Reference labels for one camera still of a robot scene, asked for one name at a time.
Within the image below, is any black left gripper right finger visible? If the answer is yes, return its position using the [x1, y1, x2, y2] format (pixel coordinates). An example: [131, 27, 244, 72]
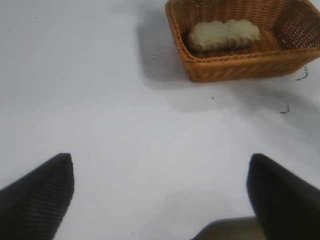
[246, 153, 320, 240]

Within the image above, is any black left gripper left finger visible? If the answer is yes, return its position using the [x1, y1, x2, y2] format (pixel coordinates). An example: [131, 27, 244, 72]
[0, 152, 75, 240]

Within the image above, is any long striped bread loaf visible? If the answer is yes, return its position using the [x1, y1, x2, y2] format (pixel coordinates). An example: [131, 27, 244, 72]
[187, 19, 261, 53]

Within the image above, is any brown woven wicker basket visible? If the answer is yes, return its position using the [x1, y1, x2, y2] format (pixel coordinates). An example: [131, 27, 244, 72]
[164, 0, 320, 83]

